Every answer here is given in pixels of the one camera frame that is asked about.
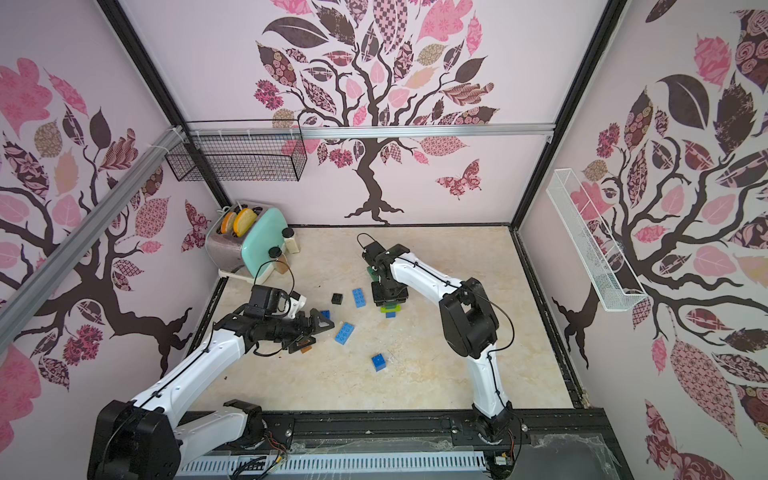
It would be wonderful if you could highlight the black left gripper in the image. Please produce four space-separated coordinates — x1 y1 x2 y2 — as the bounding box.
263 309 333 353

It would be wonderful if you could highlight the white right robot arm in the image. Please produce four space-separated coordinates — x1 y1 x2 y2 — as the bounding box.
361 240 514 445

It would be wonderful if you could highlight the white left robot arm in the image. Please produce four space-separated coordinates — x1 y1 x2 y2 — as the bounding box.
87 285 335 479

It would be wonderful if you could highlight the light blue long lego brick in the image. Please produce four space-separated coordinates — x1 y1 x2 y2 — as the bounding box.
334 322 355 345

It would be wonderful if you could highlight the blue small lego brick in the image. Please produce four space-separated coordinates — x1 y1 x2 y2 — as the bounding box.
371 353 387 372

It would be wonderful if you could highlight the brown spice jar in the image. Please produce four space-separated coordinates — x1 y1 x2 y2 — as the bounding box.
268 246 290 275

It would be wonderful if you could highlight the mint green toaster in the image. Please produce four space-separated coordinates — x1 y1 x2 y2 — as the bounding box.
204 200 288 283

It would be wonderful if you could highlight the pale spice jar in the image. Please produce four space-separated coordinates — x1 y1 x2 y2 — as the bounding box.
281 227 300 254

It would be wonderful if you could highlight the white cable duct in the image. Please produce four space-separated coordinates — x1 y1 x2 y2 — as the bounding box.
176 451 487 479

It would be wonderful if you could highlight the aluminium rail back wall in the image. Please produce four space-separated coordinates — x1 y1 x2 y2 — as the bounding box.
190 123 556 139

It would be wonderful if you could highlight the aluminium rail wall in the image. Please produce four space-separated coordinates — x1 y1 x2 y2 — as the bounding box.
190 123 556 139
1 126 182 349

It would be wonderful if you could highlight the black wire basket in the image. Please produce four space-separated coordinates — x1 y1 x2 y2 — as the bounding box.
165 118 308 182

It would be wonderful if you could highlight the white wire shelf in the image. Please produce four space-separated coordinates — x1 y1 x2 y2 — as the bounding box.
546 168 648 312

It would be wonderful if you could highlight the aluminium rail left wall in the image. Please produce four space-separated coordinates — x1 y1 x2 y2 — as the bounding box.
1 126 182 349

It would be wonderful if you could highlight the black corner frame post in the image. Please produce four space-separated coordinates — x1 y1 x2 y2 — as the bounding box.
509 0 628 233

